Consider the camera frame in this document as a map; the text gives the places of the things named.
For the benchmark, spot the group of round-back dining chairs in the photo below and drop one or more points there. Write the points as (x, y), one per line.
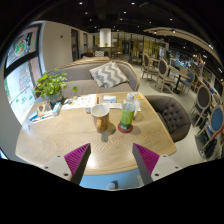
(163, 68)

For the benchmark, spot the small blue white box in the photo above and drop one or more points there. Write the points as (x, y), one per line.
(57, 108)

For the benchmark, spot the white printed menu booklet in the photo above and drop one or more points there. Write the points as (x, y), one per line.
(80, 101)

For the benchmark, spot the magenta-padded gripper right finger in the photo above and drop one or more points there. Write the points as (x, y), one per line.
(148, 159)

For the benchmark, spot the brown paper-look mug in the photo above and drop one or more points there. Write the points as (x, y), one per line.
(100, 116)

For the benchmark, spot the grey white chevron cushion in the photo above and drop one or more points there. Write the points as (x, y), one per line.
(108, 74)

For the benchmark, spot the flat round red coaster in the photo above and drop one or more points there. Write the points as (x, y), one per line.
(125, 131)

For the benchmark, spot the clear bottle with green label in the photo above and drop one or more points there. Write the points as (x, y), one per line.
(127, 115)

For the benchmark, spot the white round column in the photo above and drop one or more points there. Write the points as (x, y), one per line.
(105, 37)

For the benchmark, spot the white paper leaflet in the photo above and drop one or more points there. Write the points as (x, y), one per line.
(113, 105)

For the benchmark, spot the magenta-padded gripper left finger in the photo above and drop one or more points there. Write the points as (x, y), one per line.
(76, 159)

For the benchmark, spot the grey curved sofa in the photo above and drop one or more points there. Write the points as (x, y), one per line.
(80, 78)

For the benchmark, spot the framed wall poster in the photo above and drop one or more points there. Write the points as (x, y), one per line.
(21, 45)

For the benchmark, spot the potted green leafy plant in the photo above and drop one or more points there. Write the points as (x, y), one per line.
(50, 85)

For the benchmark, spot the clear plastic cup with straw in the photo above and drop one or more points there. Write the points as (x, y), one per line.
(137, 105)

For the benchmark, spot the group of ceiling spotlights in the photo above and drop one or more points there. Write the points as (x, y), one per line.
(133, 3)

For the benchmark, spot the dark grey tufted armchair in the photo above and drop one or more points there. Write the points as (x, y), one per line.
(170, 115)

